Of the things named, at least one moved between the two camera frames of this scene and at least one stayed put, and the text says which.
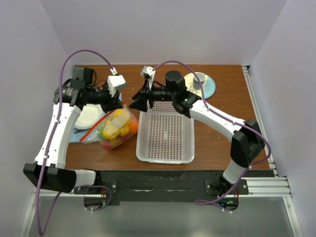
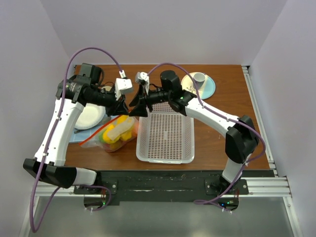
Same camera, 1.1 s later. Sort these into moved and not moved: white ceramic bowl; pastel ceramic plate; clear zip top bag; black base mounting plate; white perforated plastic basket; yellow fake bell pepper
Moved: clear zip top bag; yellow fake bell pepper
Not moved: black base mounting plate; pastel ceramic plate; white perforated plastic basket; white ceramic bowl
